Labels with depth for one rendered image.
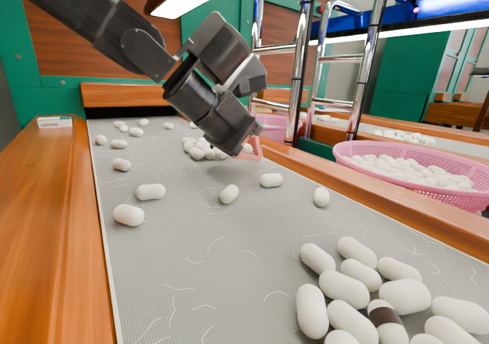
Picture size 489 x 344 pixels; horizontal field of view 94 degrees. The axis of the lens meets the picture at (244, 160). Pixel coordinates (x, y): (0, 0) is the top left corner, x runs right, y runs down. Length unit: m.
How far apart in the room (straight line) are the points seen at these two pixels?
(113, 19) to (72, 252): 0.23
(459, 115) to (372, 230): 2.68
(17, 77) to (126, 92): 0.26
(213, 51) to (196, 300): 0.27
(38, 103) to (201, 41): 0.66
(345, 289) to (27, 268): 0.22
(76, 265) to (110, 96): 0.67
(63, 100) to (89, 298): 0.75
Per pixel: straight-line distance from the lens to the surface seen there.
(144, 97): 0.85
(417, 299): 0.22
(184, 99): 0.31
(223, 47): 0.32
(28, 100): 0.91
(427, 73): 2.99
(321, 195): 0.31
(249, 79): 0.36
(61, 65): 0.91
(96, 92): 0.84
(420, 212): 0.33
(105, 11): 0.31
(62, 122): 0.69
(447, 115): 2.97
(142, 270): 0.23
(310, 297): 0.18
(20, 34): 0.91
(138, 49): 0.30
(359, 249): 0.24
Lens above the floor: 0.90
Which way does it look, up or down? 20 degrees down
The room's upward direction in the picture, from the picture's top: 3 degrees clockwise
